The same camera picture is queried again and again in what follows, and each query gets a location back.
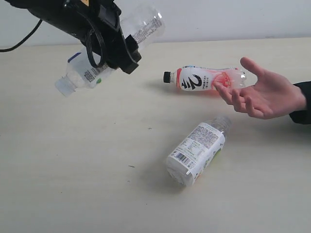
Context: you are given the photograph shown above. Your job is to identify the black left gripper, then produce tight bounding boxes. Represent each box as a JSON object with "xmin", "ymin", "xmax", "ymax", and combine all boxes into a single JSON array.
[{"xmin": 9, "ymin": 0, "xmax": 141, "ymax": 74}]

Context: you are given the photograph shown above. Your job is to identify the person's open hand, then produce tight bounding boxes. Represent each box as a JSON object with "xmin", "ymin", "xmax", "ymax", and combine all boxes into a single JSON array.
[{"xmin": 214, "ymin": 57, "xmax": 296, "ymax": 119}]

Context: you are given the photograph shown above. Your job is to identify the clear bottle white barcode label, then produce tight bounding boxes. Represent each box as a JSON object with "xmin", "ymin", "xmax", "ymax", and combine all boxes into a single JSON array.
[{"xmin": 55, "ymin": 4, "xmax": 165, "ymax": 97}]

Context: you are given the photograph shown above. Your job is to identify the red white bottle black cap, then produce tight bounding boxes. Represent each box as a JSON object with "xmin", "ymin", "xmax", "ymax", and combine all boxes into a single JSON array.
[{"xmin": 163, "ymin": 66, "xmax": 247, "ymax": 92}]

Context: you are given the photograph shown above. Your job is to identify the black sleeved forearm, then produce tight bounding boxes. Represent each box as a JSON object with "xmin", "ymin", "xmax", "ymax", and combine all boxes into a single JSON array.
[{"xmin": 289, "ymin": 81, "xmax": 311, "ymax": 125}]

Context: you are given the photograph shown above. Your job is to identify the capless bottle white label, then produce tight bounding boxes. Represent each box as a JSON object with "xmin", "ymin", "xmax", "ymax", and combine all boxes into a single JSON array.
[{"xmin": 166, "ymin": 116, "xmax": 231, "ymax": 186}]

